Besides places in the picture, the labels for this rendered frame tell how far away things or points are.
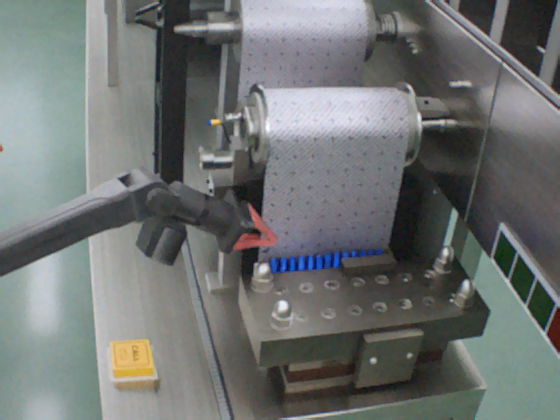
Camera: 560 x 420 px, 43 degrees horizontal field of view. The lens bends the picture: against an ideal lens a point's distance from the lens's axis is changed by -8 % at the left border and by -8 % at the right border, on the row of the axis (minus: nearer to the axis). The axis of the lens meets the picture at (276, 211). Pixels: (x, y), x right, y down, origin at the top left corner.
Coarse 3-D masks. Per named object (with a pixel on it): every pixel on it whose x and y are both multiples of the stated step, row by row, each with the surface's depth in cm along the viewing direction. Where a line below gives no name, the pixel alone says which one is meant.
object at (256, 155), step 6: (252, 96) 121; (252, 102) 122; (258, 102) 118; (408, 102) 123; (258, 108) 118; (408, 108) 123; (258, 114) 118; (408, 114) 122; (258, 120) 118; (414, 132) 123; (408, 138) 123; (258, 144) 119; (408, 144) 124; (258, 150) 120; (408, 150) 125; (252, 156) 124; (258, 156) 120
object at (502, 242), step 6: (498, 240) 111; (504, 240) 109; (498, 246) 111; (504, 246) 109; (510, 246) 107; (498, 252) 111; (504, 252) 109; (510, 252) 107; (498, 258) 111; (504, 258) 109; (510, 258) 107; (498, 264) 111; (504, 264) 109; (510, 264) 107; (504, 270) 109
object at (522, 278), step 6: (516, 264) 106; (522, 264) 104; (516, 270) 106; (522, 270) 104; (528, 270) 102; (516, 276) 106; (522, 276) 104; (528, 276) 103; (510, 282) 108; (516, 282) 106; (522, 282) 104; (528, 282) 103; (516, 288) 106; (522, 288) 104; (528, 288) 103; (522, 294) 104
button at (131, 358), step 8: (112, 344) 123; (120, 344) 124; (128, 344) 124; (136, 344) 124; (144, 344) 124; (112, 352) 122; (120, 352) 122; (128, 352) 122; (136, 352) 123; (144, 352) 123; (112, 360) 120; (120, 360) 120; (128, 360) 121; (136, 360) 121; (144, 360) 121; (152, 360) 122; (120, 368) 119; (128, 368) 119; (136, 368) 120; (144, 368) 120; (152, 368) 120; (120, 376) 120; (128, 376) 120; (136, 376) 120; (144, 376) 121
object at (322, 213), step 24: (264, 192) 122; (288, 192) 123; (312, 192) 124; (336, 192) 125; (360, 192) 126; (384, 192) 127; (264, 216) 124; (288, 216) 126; (312, 216) 127; (336, 216) 128; (360, 216) 129; (384, 216) 130; (288, 240) 128; (312, 240) 130; (336, 240) 131; (360, 240) 132; (384, 240) 134
